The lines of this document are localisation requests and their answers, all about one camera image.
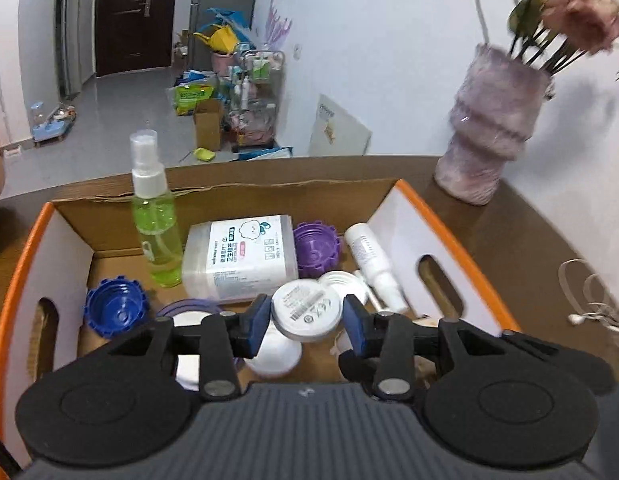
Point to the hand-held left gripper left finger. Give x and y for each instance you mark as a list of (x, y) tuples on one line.
[(259, 317)]

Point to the blue and white packet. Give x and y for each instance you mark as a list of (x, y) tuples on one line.
[(264, 154)]

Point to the white board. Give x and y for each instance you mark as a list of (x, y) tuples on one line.
[(342, 130)]

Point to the white round pad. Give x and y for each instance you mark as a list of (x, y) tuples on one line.
[(274, 355)]

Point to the blue pet feeder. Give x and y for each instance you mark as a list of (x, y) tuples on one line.
[(52, 127)]

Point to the yellow watering can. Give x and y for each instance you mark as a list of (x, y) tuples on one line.
[(220, 39)]

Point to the orange-rimmed cardboard box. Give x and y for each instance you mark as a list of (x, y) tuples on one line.
[(442, 230)]

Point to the white ribbed lid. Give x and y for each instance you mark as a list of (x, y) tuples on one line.
[(347, 287)]

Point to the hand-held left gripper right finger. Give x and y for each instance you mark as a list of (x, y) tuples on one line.
[(353, 325)]

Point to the purple dried plant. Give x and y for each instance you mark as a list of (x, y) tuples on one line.
[(277, 22)]

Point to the white plastic bottle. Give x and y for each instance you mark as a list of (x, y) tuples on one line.
[(369, 255)]

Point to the grey metal door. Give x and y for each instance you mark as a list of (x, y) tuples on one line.
[(74, 25)]

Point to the small brown cardboard box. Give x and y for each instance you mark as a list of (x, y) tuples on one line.
[(208, 127)]

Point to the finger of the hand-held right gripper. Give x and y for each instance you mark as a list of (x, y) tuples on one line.
[(564, 360)]

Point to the pale purple ribbed vase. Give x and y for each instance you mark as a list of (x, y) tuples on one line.
[(489, 125)]

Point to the green plastic packet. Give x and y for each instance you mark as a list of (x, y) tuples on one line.
[(193, 100)]

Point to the blue ribbed cap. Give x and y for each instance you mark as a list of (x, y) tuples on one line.
[(114, 307)]

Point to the yellow-green floor item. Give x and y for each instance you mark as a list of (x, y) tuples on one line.
[(203, 154)]

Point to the purple ribbed cap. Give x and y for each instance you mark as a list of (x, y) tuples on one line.
[(317, 250)]

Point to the round white tin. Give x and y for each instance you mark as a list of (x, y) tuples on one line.
[(304, 310)]

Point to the pink flower bouquet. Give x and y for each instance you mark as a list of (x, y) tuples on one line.
[(569, 15)]

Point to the clear cotton swab box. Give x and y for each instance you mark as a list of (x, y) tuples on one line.
[(239, 260)]

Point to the pink bucket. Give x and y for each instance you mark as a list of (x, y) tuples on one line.
[(222, 62)]

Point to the green spray bottle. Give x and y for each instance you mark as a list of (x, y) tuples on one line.
[(157, 230)]

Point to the dark brown door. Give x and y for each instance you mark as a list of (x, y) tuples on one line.
[(134, 25)]

